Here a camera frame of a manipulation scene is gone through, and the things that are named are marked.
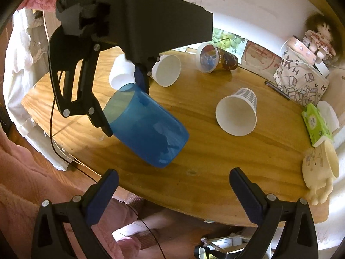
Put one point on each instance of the green tissue pack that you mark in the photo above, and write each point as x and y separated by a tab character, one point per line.
316	126

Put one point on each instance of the cream cartoon mug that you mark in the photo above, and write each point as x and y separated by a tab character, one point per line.
320	168

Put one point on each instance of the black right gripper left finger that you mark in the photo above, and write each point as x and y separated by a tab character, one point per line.
50	238

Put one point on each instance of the pink round tin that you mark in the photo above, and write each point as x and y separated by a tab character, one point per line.
301	50

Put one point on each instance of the pink fleece sleeve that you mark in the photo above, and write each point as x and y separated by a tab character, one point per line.
25	185

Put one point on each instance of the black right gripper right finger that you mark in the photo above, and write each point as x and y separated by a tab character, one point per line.
298	239

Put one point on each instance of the white bamboo print paper cup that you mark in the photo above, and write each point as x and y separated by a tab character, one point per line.
167	70

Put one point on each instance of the black pen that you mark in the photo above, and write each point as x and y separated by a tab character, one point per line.
277	90

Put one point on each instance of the doll with brown hair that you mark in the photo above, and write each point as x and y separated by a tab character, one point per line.
319	37

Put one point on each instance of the white patterned paper cup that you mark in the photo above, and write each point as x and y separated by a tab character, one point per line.
236	113

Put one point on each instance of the green grape printed cardboard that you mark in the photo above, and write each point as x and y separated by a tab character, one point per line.
227	40

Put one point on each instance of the brown clear-rim plastic cup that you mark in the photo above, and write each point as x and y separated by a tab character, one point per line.
210	58

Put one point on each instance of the blue translucent plastic cup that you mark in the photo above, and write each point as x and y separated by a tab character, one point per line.
144	126

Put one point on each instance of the letter print fabric bag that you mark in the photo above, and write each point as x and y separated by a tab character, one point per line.
300	81

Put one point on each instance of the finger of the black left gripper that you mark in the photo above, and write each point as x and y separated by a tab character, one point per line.
72	63
142	70

